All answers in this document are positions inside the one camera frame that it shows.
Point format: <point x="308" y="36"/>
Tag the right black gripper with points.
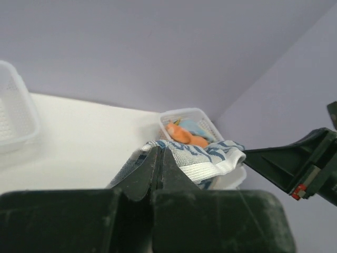
<point x="301" y="169"/>

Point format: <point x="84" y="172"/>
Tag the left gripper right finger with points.
<point x="188" y="219"/>

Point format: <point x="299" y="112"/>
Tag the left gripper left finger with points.
<point x="117" y="219"/>

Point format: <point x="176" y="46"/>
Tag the blue white patterned towel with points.
<point x="219" y="166"/>

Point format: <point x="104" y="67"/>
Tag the orange plush towel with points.
<point x="179" y="134"/>

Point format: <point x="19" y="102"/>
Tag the light blue colourful towel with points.
<point x="194" y="129"/>

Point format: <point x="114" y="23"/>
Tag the right white plastic basket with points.
<point x="200" y="124"/>

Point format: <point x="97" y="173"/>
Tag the white plastic basket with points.
<point x="200" y="124"/>
<point x="19" y="118"/>

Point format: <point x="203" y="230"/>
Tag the left white plastic basket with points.
<point x="19" y="118"/>

